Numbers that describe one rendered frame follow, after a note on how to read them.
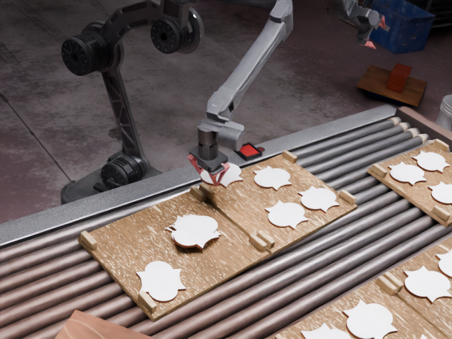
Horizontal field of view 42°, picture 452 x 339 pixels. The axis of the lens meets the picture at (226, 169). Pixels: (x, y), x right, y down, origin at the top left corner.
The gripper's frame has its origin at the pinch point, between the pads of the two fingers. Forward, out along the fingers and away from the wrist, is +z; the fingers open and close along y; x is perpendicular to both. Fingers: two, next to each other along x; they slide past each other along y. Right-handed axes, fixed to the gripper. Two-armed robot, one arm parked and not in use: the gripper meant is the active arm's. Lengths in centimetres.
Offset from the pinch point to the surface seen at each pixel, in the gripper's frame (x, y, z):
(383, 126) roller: 99, -2, 34
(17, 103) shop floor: 32, -234, 113
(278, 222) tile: 12.1, 17.7, 14.0
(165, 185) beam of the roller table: -3.3, -17.8, 13.8
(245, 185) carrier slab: 17.1, -1.9, 15.7
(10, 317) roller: -65, 3, 2
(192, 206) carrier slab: -4.4, -3.1, 11.5
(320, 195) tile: 34.2, 16.2, 18.2
